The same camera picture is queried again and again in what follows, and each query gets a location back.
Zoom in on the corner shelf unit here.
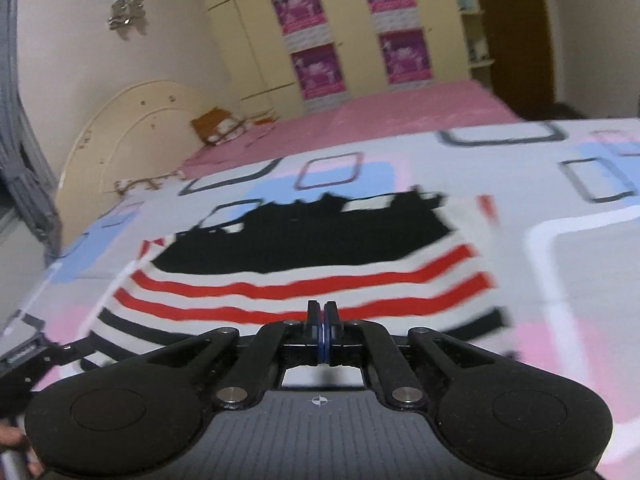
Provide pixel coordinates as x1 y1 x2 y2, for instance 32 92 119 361
447 0 496 91

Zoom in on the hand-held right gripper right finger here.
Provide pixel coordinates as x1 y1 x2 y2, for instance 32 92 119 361
324 300 501 408

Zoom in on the orange tiger pillow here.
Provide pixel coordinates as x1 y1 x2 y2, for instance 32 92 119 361
190 106 235 146

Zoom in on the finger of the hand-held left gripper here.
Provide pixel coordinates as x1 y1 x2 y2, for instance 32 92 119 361
30 337 103 376

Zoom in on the cream wardrobe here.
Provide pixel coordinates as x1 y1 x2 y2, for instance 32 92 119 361
192 0 496 116

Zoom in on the person's left hand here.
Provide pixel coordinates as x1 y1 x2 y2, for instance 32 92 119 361
0 422 30 450

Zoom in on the striped knit sweater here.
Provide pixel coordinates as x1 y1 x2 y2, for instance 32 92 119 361
80 187 507 366

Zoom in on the brown wooden door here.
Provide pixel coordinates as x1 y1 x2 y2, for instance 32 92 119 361
472 0 556 116

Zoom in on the wall lamp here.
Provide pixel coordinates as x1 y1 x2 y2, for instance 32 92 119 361
107 0 148 31

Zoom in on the cream arched headboard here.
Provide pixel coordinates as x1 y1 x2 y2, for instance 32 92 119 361
54 80 211 246

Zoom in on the grey curtain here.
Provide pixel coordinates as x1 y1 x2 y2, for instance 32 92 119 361
0 0 63 261

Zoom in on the white patterned pillow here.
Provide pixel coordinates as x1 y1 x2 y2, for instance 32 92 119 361
112 170 186 196

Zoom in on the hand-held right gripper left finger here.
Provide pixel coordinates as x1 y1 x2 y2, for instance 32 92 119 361
145 300 325 408

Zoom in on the pink bed sheet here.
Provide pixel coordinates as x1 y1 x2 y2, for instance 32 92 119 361
180 78 523 181

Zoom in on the patterned blanket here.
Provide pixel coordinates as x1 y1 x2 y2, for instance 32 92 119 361
0 119 640 480

